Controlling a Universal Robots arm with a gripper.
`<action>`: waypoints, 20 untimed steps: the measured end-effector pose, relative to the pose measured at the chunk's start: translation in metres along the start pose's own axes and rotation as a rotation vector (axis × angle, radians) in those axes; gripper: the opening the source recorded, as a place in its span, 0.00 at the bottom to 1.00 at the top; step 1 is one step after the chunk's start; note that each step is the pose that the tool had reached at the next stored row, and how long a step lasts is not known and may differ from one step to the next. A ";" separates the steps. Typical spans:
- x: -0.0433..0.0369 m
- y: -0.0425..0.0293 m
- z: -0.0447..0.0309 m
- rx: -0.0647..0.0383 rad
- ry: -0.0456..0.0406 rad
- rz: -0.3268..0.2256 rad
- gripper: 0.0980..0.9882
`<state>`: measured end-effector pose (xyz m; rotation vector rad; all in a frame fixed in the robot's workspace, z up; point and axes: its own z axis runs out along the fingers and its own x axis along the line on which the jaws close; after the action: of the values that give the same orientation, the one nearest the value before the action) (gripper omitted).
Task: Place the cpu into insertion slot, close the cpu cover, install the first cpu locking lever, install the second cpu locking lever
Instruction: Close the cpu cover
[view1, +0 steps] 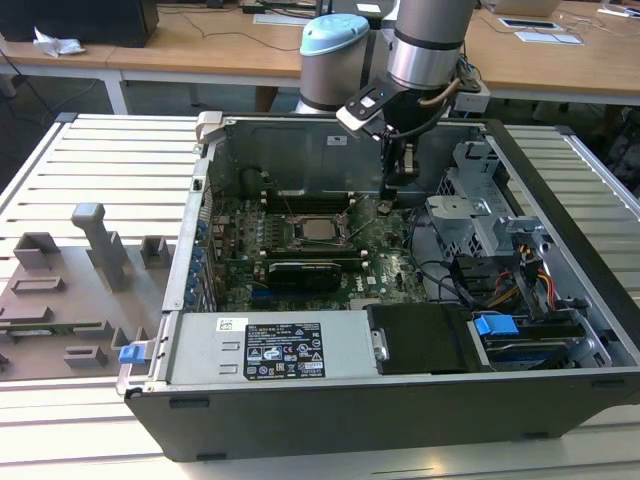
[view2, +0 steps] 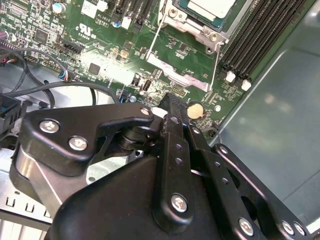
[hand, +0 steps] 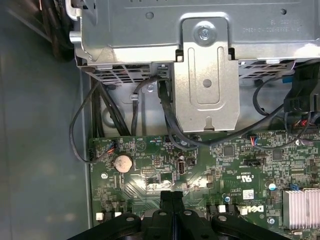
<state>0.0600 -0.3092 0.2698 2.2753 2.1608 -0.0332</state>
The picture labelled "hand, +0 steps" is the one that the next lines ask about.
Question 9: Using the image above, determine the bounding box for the thick black cable bundle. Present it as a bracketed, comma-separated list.
[38, 0, 76, 62]

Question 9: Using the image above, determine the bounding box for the white barcode sticker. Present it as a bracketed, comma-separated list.
[240, 188, 255, 199]

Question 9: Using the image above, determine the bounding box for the black cable with clip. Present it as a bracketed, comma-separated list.
[129, 74, 163, 138]

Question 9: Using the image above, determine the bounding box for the black cable connector bundle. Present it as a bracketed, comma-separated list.
[282, 58, 320, 142]

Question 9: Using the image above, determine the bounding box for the silver cage screw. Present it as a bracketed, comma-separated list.
[196, 21, 217, 42]

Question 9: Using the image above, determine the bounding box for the silver coin battery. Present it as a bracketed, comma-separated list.
[113, 153, 134, 174]

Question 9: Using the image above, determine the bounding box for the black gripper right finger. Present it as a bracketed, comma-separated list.
[172, 190, 297, 240]

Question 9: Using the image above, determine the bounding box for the long black round cable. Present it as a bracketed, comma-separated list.
[172, 71, 298, 151]

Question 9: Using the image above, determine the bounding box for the thin black wire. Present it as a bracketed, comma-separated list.
[68, 81, 118, 165]

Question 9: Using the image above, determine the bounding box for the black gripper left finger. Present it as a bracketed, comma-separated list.
[66, 190, 174, 240]

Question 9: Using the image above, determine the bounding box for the green motherboard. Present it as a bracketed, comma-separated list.
[86, 129, 320, 240]

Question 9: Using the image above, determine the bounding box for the silver finned heatsink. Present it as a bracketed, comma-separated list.
[282, 188, 320, 231]

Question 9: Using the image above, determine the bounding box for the silver internal USB port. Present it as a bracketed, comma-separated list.
[176, 158, 188, 176]

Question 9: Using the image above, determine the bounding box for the black open PC case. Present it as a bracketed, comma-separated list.
[0, 0, 320, 240]

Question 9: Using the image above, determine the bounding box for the flat black data cable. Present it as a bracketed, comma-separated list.
[156, 78, 201, 152]

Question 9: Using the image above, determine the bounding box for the black cable pair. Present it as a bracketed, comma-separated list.
[91, 81, 132, 138]

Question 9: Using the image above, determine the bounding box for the metal drive cage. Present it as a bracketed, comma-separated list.
[66, 0, 320, 135]

